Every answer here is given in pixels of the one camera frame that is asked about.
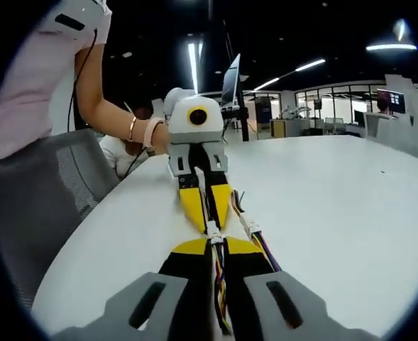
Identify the white worn device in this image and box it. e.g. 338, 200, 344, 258
50, 0, 107, 40

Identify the desktop monitor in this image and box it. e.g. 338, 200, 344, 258
376, 88, 407, 115

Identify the pink wristband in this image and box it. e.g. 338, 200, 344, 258
142, 118, 164, 151

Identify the white JST socket cable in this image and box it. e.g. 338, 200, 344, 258
209, 232, 235, 337
249, 223, 283, 274

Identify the wooden cabinet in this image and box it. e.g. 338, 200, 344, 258
269, 118, 292, 140

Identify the person's left hand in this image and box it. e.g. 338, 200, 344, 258
151, 122, 171, 155

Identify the gold bracelet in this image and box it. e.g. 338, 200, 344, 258
126, 116, 139, 143

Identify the person in pink shirt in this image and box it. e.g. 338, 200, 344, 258
0, 0, 113, 161

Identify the grey mesh office chair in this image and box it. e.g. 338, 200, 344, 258
0, 127, 121, 310

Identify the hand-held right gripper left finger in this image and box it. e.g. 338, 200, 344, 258
52, 237, 215, 341

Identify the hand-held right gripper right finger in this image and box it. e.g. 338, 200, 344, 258
224, 237, 380, 341

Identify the white office chair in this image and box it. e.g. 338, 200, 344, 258
363, 112, 418, 161

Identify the thin black cable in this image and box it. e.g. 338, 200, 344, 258
67, 28, 99, 134

